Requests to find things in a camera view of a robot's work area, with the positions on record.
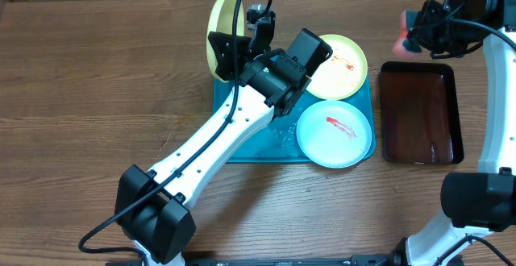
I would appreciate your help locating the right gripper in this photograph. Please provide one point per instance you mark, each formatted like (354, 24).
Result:
(422, 35)

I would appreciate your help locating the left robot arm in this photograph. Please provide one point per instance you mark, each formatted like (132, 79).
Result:
(154, 206)

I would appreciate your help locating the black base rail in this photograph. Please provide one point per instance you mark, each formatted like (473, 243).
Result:
(356, 260)

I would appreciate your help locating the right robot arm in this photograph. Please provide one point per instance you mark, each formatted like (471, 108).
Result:
(477, 204)

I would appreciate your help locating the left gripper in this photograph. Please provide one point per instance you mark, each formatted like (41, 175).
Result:
(225, 60)

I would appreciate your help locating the dark brown black tray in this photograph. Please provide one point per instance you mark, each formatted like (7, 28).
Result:
(420, 121)

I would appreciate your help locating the yellow-green plate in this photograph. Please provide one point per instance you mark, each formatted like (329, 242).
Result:
(220, 20)
(343, 74)

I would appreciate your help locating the red green scrub sponge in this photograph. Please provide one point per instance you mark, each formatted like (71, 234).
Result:
(405, 47)

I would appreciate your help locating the teal plastic tray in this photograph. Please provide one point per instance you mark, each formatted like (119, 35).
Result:
(277, 143)

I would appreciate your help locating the light blue plate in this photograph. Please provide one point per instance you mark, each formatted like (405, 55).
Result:
(334, 134)

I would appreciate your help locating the yellow-green plate top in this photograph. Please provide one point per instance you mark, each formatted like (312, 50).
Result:
(343, 74)

